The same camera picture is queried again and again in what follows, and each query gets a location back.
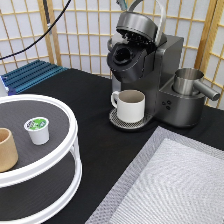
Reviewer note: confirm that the green lid coffee pod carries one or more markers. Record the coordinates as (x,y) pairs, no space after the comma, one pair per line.
(37,129)

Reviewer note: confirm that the grey Keurig coffee machine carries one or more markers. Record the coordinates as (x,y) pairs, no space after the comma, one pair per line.
(144,59)

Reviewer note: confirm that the white ceramic mug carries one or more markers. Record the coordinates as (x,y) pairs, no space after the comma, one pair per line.
(130,105)

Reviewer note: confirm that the wooden shoji folding screen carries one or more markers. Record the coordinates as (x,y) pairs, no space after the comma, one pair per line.
(74,34)

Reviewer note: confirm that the steel milk frother cup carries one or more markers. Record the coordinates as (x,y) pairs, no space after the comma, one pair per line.
(187,81)

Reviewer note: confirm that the blue ridged metal block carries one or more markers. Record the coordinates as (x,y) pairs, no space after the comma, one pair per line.
(30,75)

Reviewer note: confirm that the grey woven placemat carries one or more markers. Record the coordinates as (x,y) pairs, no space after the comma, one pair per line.
(172,180)

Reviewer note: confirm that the white two-tier round shelf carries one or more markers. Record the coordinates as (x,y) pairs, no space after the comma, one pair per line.
(46,177)

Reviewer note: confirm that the tan wooden cup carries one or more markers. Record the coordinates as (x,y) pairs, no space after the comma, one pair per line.
(8,151)

